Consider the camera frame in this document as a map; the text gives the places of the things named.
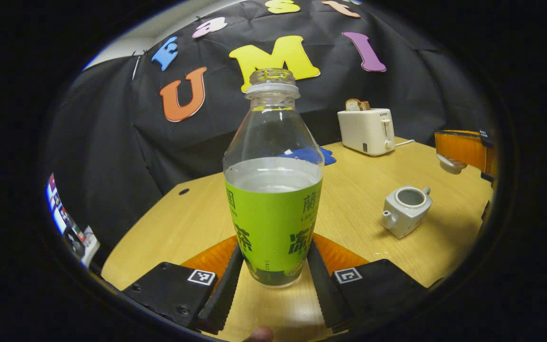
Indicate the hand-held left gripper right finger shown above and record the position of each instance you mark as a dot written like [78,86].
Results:
[325,294]

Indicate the white toaster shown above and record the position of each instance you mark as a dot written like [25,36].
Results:
[363,130]

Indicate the green label water bottle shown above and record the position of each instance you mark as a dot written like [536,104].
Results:
[273,218]

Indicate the toast bread slice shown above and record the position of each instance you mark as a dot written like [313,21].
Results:
[365,106]
[352,105]

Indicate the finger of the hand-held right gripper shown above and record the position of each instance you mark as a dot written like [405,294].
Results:
[468,147]

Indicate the colourful wall poster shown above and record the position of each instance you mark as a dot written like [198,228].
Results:
[62,213]

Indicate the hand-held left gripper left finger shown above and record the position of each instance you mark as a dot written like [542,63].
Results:
[223,294]

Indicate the white teacup lid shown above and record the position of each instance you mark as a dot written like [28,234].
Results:
[451,165]

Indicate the blue towel cloth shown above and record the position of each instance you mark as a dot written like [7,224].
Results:
[328,156]

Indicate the white ceramic teacup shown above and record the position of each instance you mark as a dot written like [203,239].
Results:
[404,216]

